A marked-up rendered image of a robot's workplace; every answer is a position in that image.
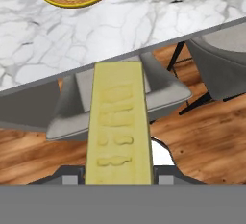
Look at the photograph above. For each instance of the yellow butter stick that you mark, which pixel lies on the yellow butter stick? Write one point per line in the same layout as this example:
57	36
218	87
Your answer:
119	122

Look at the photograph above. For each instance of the grey dining chair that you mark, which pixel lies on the grey dining chair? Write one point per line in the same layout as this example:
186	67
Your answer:
221	67
166	93

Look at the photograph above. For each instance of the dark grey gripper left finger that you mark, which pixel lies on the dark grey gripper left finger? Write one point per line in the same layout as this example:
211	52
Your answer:
68	175

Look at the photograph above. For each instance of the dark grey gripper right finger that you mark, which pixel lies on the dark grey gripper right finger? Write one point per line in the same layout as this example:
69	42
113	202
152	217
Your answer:
169	175

